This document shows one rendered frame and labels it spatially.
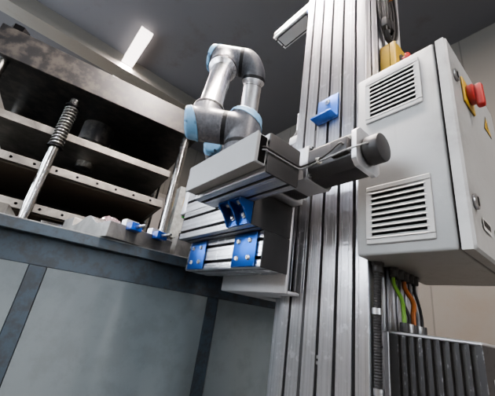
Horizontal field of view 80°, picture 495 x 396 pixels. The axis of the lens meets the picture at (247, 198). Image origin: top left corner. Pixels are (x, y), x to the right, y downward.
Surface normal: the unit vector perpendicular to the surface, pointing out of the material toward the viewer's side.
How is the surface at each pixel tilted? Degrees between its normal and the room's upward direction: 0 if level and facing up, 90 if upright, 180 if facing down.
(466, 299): 90
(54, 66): 90
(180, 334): 90
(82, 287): 90
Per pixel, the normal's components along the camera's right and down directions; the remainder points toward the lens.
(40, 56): 0.53, -0.25
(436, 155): -0.76, -0.35
